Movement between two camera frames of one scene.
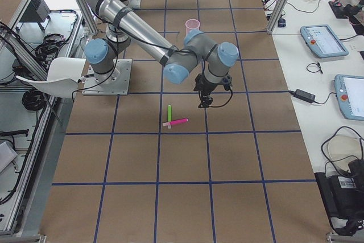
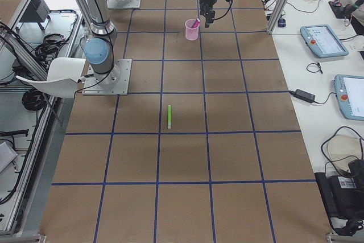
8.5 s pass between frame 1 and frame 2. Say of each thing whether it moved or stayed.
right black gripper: moved
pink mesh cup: stayed
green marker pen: stayed
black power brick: stayed
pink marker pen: moved
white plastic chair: stayed
